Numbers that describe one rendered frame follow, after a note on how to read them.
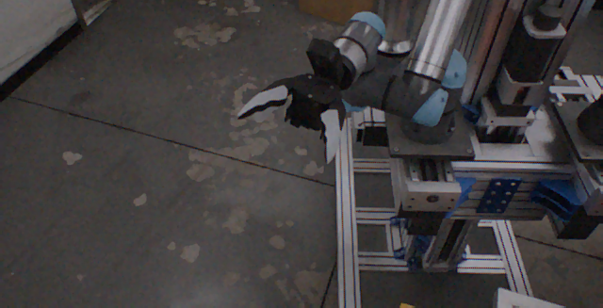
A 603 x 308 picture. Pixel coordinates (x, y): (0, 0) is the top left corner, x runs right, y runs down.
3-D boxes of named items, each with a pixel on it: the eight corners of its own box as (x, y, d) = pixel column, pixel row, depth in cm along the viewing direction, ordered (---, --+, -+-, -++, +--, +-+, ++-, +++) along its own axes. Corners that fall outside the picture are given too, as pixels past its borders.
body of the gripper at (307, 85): (320, 143, 76) (350, 99, 83) (330, 107, 69) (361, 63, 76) (280, 123, 77) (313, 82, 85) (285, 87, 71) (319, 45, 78)
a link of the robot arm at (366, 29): (385, 51, 91) (391, 13, 85) (364, 82, 85) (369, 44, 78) (349, 40, 94) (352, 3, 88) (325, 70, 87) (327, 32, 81)
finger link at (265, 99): (237, 137, 72) (290, 122, 75) (237, 113, 68) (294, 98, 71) (230, 123, 74) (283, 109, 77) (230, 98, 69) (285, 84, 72)
